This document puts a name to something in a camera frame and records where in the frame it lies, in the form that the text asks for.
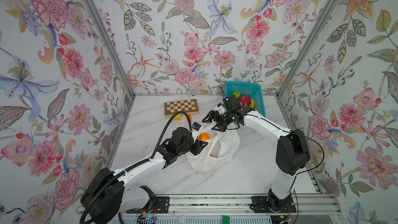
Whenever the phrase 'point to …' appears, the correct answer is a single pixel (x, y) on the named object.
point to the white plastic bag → (217, 152)
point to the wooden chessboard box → (190, 107)
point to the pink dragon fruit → (244, 100)
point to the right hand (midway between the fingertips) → (206, 123)
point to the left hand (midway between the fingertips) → (205, 142)
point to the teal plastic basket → (254, 89)
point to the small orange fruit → (211, 155)
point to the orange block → (189, 116)
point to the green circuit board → (226, 220)
